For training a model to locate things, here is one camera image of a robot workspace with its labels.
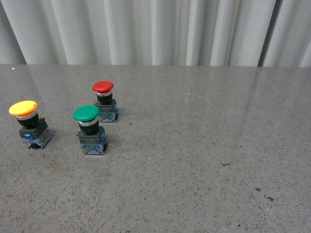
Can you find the red mushroom push button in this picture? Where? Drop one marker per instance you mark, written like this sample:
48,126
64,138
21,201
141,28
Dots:
105,101

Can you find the green mushroom push button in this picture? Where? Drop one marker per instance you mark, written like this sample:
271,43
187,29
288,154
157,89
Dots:
91,135

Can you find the yellow mushroom push button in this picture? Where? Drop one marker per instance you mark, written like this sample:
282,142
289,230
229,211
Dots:
35,131

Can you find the white pleated curtain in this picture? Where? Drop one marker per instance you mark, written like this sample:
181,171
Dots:
267,33

